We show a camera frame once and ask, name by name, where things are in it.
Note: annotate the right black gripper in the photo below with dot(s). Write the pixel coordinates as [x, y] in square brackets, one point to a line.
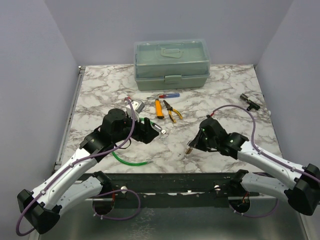
[196, 142]

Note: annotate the orange utility knife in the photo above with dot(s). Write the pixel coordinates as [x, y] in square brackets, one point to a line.
[158, 109]

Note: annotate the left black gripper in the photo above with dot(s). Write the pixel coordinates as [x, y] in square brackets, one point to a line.
[145, 132]

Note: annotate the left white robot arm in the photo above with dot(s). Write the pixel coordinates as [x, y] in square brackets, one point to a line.
[43, 206]

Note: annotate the silver key pair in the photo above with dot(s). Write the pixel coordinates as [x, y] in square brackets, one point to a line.
[163, 134]

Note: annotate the black T-shaped fitting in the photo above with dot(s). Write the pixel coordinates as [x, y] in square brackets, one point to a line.
[251, 105]

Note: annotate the red blue screwdriver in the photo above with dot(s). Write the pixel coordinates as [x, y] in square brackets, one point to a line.
[165, 96]

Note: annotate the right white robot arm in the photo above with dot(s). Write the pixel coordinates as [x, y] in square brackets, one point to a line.
[291, 182]

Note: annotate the yellow black pliers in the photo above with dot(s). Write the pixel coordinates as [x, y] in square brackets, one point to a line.
[171, 110]

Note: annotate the green translucent plastic toolbox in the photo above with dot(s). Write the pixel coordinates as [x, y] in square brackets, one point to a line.
[171, 64]

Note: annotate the brass padlock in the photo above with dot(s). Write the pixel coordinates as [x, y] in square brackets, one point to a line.
[189, 150]

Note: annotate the left aluminium rail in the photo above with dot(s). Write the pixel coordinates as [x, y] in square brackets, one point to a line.
[59, 159]

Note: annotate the green cable lock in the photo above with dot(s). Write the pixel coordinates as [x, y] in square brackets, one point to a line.
[137, 164]

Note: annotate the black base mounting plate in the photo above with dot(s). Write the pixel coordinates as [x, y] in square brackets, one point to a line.
[171, 190]

